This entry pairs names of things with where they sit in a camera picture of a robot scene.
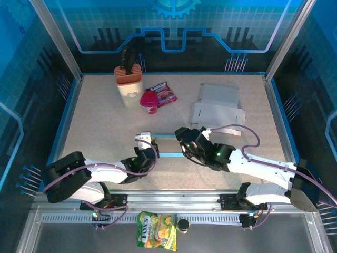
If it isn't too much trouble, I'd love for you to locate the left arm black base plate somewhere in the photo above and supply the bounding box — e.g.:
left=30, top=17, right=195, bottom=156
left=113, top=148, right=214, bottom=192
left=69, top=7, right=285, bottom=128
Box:
left=80, top=193, right=128, bottom=211

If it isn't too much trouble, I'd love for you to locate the black round knob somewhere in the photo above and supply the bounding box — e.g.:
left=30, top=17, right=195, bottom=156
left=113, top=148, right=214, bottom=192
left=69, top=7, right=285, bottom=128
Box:
left=176, top=218, right=191, bottom=235

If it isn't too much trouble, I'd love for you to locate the pink yoghurt cup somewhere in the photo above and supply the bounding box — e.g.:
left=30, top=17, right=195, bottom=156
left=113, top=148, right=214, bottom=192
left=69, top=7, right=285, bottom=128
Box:
left=140, top=89, right=160, bottom=114

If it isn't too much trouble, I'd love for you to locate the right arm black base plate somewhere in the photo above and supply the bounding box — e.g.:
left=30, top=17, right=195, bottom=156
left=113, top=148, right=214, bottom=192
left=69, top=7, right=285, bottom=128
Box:
left=219, top=192, right=269, bottom=211

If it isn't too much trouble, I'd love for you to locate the white paper box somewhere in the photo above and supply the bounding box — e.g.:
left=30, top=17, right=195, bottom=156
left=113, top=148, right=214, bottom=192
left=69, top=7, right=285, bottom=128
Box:
left=188, top=83, right=247, bottom=137

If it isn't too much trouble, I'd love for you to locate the small circuit board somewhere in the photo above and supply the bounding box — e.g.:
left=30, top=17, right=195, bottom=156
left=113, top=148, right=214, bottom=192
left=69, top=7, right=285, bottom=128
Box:
left=91, top=209, right=111, bottom=230
left=239, top=210, right=261, bottom=230

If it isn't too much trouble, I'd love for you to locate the red candy bag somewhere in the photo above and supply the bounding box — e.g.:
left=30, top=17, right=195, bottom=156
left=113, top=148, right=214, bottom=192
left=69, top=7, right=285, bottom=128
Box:
left=145, top=81, right=177, bottom=108

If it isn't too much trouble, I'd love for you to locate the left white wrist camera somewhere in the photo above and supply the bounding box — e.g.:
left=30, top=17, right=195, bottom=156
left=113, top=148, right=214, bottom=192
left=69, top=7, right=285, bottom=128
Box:
left=134, top=132, right=152, bottom=150

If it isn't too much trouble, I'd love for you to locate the yellow candy bag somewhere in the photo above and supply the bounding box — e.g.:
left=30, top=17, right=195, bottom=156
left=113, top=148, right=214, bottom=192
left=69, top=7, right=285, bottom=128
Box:
left=136, top=210, right=179, bottom=251

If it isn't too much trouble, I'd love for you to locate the aluminium mounting beam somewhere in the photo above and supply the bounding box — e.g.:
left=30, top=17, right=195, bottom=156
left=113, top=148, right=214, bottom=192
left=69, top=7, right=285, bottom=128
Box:
left=31, top=189, right=316, bottom=211

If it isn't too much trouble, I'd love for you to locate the aluminium frame post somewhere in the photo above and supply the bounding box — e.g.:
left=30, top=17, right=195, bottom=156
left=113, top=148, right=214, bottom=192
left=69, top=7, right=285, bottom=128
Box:
left=264, top=0, right=316, bottom=81
left=28, top=0, right=84, bottom=81

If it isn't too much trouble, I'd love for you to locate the beige knife block brown top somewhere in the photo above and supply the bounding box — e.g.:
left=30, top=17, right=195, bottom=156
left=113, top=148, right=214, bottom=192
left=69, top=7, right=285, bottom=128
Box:
left=114, top=65, right=145, bottom=109

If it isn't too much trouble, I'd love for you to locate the grey slotted cable duct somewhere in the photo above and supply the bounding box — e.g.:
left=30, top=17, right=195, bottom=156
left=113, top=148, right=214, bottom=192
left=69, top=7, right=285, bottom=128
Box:
left=42, top=212, right=244, bottom=225

